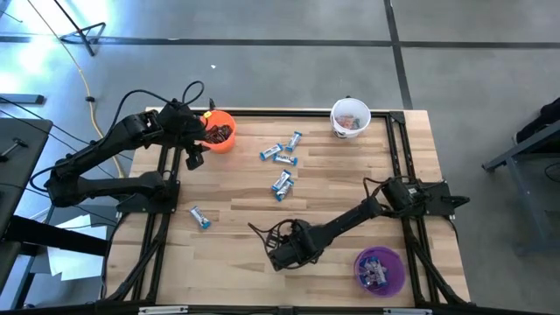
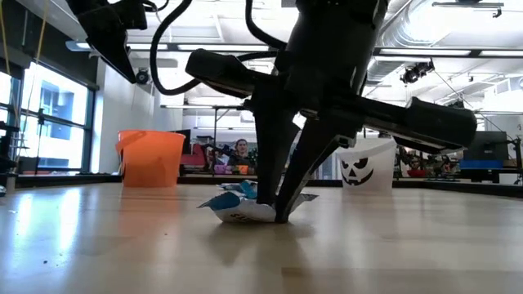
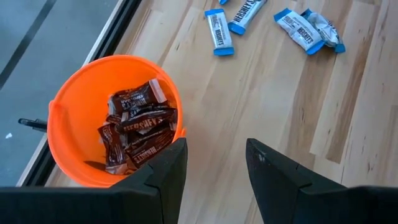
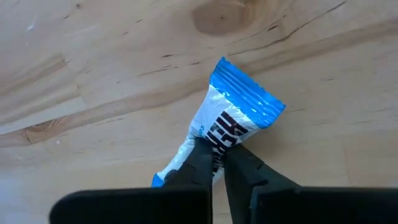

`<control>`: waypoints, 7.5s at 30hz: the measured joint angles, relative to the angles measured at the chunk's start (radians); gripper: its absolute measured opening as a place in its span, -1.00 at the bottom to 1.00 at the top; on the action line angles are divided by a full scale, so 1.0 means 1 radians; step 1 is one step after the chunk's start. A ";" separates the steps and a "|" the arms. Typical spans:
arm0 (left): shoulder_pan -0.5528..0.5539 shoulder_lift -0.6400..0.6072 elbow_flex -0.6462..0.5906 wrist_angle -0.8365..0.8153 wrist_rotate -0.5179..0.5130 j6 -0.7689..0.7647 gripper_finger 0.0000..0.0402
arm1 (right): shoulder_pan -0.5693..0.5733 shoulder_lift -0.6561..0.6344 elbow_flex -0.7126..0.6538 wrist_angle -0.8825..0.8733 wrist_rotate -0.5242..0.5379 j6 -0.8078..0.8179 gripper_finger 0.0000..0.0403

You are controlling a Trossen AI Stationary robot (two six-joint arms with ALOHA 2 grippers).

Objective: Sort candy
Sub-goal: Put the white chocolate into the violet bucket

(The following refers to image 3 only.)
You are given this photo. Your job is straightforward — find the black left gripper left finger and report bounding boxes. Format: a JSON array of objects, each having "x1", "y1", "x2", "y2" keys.
[{"x1": 110, "y1": 138, "x2": 188, "y2": 224}]

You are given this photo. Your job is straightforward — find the brown chocolate bar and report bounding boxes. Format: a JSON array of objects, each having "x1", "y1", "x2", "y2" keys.
[
  {"x1": 121, "y1": 104, "x2": 171, "y2": 119},
  {"x1": 125, "y1": 127, "x2": 175, "y2": 169},
  {"x1": 116, "y1": 108, "x2": 178, "y2": 134},
  {"x1": 108, "y1": 78, "x2": 168, "y2": 116}
]

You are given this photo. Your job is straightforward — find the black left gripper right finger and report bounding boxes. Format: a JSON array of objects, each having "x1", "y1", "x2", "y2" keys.
[{"x1": 245, "y1": 138, "x2": 348, "y2": 224}]

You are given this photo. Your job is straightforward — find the silver blue-end candy packet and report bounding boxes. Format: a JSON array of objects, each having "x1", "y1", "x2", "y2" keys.
[{"x1": 97, "y1": 123, "x2": 129, "y2": 175}]

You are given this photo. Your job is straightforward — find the orange plastic bucket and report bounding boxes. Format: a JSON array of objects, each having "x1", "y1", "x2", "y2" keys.
[{"x1": 47, "y1": 55, "x2": 187, "y2": 189}]

